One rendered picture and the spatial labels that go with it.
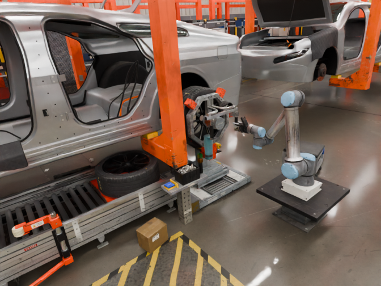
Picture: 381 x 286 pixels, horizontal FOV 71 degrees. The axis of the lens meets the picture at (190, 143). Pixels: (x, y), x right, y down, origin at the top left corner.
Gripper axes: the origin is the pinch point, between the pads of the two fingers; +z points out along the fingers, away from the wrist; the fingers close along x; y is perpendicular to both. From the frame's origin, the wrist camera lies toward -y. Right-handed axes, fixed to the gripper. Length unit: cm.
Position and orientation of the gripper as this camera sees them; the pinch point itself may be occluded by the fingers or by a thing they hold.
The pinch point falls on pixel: (235, 122)
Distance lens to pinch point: 283.2
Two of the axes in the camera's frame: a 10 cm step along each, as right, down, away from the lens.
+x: 7.9, -2.9, 5.4
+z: -6.1, -2.7, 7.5
